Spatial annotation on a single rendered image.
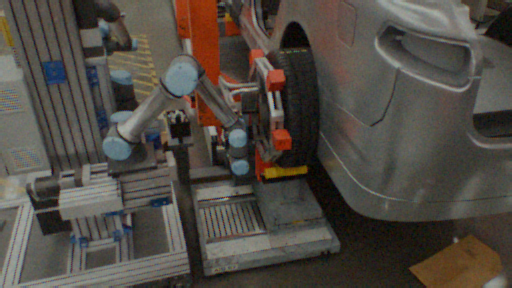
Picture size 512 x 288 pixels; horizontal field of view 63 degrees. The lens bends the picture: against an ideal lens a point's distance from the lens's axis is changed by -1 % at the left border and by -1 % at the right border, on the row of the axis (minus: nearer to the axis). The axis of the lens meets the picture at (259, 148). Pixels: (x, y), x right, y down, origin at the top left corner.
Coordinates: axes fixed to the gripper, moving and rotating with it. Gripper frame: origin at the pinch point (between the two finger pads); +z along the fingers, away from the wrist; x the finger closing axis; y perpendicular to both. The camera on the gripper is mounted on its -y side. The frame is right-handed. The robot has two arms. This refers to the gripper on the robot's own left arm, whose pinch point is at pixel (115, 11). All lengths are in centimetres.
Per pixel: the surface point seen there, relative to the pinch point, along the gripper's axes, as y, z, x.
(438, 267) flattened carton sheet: 96, -109, 208
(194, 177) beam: 104, -28, 58
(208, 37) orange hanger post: 2, -24, 60
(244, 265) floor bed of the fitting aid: 108, -105, 93
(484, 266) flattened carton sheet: 92, -109, 235
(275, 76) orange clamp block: -3, -87, 95
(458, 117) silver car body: -26, -159, 145
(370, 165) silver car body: 4, -146, 128
